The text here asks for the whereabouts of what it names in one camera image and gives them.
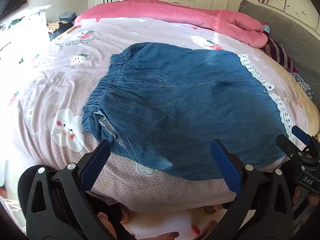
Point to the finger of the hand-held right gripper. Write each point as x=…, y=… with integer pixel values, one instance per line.
x=287, y=146
x=301, y=133

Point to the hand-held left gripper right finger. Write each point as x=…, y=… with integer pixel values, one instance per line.
x=225, y=165

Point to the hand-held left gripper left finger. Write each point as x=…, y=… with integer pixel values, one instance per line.
x=96, y=162

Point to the blue denim pants lace trim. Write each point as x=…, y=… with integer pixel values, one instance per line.
x=175, y=105

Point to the person's right hand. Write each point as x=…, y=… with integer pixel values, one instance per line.
x=297, y=195

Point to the blue floral cloth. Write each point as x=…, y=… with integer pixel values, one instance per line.
x=303, y=87

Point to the person's bare foot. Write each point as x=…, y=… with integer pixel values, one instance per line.
x=107, y=223
x=197, y=230

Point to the purple striped cloth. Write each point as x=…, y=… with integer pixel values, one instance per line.
x=277, y=52

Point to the pink printed quilt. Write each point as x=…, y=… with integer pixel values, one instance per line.
x=62, y=80

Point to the grey padded headboard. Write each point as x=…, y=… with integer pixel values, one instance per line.
x=287, y=35

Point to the small teal pink cloth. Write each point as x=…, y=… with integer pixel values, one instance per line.
x=266, y=28

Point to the dark cloth bundle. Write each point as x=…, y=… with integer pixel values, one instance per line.
x=58, y=30

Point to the white drawer cabinet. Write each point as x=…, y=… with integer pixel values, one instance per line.
x=30, y=30

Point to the folded blue cloth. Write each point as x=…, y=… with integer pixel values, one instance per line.
x=67, y=17

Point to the pink plush comforter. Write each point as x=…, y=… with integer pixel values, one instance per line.
x=175, y=17

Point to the wall painting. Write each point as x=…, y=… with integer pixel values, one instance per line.
x=295, y=0

